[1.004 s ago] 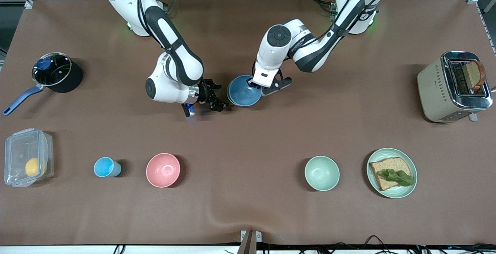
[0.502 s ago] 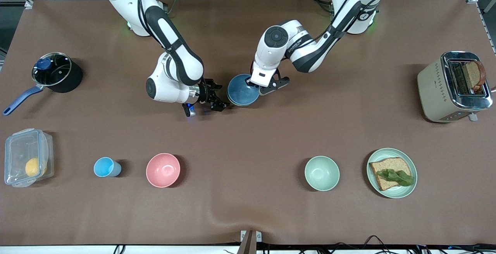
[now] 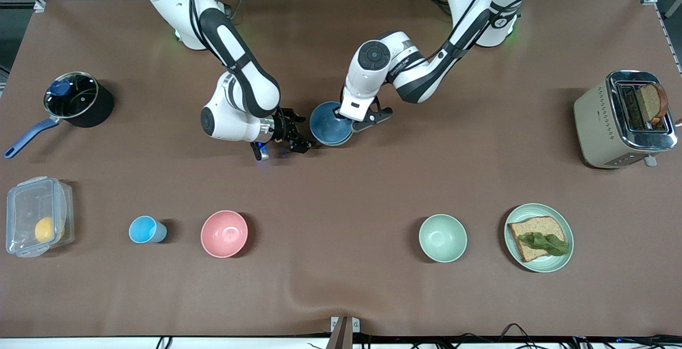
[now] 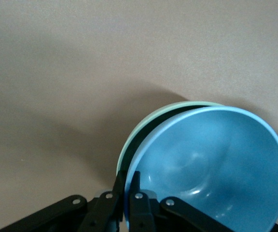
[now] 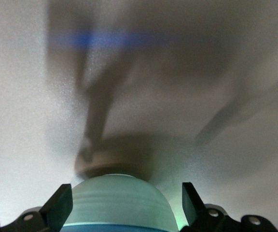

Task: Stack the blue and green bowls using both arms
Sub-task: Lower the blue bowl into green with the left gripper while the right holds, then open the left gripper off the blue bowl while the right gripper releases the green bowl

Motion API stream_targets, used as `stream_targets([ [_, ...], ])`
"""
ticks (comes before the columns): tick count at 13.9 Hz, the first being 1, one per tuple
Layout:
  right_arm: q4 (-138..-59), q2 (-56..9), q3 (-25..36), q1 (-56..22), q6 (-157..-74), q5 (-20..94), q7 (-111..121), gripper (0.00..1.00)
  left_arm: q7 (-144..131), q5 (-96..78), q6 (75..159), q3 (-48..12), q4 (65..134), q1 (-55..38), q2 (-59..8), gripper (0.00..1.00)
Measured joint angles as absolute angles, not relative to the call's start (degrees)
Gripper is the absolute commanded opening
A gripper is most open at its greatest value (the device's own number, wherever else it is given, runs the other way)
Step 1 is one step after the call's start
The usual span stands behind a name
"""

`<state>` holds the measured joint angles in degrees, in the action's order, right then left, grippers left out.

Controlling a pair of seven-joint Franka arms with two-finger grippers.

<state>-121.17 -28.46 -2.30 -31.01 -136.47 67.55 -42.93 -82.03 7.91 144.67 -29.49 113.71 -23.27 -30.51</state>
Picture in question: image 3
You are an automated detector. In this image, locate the blue bowl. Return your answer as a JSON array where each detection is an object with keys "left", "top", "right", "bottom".
[{"left": 310, "top": 101, "right": 354, "bottom": 147}]

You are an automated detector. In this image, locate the pink bowl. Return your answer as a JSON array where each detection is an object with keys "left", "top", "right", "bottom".
[{"left": 201, "top": 210, "right": 249, "bottom": 258}]

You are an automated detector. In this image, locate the light green bowl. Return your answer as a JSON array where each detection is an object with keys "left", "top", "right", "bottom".
[{"left": 419, "top": 214, "right": 468, "bottom": 263}]

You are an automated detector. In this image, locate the brown table cloth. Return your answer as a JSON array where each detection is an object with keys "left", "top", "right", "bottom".
[{"left": 0, "top": 0, "right": 682, "bottom": 338}]

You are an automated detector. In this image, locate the blue cup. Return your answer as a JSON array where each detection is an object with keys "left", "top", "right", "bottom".
[{"left": 129, "top": 216, "right": 167, "bottom": 244}]

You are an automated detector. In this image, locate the brown bread slice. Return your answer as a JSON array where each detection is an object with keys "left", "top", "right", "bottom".
[{"left": 508, "top": 216, "right": 568, "bottom": 263}]

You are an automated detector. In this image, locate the glass lid with blue knob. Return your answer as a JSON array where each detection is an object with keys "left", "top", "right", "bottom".
[{"left": 44, "top": 72, "right": 100, "bottom": 119}]

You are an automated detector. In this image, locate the green lettuce leaf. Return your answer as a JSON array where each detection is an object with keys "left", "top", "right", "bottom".
[{"left": 518, "top": 232, "right": 570, "bottom": 256}]

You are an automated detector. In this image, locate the cream and chrome toaster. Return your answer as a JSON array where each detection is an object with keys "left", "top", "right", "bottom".
[{"left": 574, "top": 70, "right": 678, "bottom": 169}]

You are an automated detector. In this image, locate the light green plate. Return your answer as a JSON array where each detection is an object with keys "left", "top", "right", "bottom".
[{"left": 504, "top": 203, "right": 574, "bottom": 273}]

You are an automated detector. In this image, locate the yellow lemon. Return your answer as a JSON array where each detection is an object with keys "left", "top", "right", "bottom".
[{"left": 35, "top": 217, "right": 57, "bottom": 243}]

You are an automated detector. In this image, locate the clear plastic lidded container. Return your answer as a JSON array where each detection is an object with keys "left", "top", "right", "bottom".
[{"left": 5, "top": 177, "right": 74, "bottom": 258}]

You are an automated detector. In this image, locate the toasted bread slice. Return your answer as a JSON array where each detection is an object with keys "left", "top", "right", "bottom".
[{"left": 635, "top": 83, "right": 669, "bottom": 125}]

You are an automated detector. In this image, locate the black pot with blue handle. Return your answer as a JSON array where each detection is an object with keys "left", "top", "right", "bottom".
[{"left": 4, "top": 72, "right": 114, "bottom": 159}]

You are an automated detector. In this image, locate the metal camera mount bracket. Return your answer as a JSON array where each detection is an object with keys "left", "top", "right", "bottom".
[{"left": 326, "top": 316, "right": 361, "bottom": 349}]

